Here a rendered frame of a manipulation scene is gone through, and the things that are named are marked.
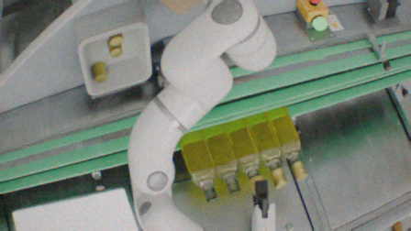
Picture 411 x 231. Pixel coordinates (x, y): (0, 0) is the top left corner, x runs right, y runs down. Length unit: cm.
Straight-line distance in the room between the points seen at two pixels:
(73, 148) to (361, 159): 86
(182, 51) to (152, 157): 19
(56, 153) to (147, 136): 47
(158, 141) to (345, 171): 76
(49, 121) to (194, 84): 60
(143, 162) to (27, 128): 55
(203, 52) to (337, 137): 82
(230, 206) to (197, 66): 63
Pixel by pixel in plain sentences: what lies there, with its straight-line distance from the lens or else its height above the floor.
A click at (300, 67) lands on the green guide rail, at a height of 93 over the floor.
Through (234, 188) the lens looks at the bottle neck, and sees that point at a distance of 137.
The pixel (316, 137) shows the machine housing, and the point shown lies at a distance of 167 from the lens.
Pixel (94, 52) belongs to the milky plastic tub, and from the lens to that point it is 138.
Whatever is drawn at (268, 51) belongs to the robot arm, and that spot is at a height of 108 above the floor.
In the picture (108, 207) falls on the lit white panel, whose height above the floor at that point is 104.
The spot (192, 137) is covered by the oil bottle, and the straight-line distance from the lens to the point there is 142.
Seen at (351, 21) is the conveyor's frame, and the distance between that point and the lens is 156.
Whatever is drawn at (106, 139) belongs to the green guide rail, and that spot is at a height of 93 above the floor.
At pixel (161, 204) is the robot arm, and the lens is 111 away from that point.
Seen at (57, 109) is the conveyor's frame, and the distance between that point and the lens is 148.
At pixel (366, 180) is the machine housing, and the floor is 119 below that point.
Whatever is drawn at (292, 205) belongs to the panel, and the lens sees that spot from 152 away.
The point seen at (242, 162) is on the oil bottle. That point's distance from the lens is 139.
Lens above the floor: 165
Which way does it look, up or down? 30 degrees down
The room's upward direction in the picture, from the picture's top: 159 degrees clockwise
